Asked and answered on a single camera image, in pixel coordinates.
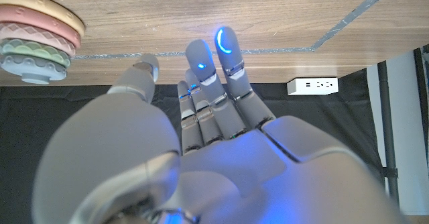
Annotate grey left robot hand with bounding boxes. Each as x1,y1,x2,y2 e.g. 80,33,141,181
32,25,412,224

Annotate small dark grey toy ring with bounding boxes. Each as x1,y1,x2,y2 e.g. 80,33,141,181
0,54,68,85

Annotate green toy ring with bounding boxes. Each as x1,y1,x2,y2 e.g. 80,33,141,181
0,38,72,68

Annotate coral red toy ring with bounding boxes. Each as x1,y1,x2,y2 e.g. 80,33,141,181
0,4,82,50

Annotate black backdrop curtain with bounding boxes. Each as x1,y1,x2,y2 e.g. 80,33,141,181
0,68,385,224

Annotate white power strip box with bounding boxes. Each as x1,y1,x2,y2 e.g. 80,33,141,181
286,77,339,96

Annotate grey tape outline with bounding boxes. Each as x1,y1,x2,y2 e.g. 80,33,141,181
70,0,403,60

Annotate black backdrop stand pole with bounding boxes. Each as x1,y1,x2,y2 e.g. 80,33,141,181
377,60,400,207

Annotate large orange toy ring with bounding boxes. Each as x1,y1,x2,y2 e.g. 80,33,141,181
0,0,86,39

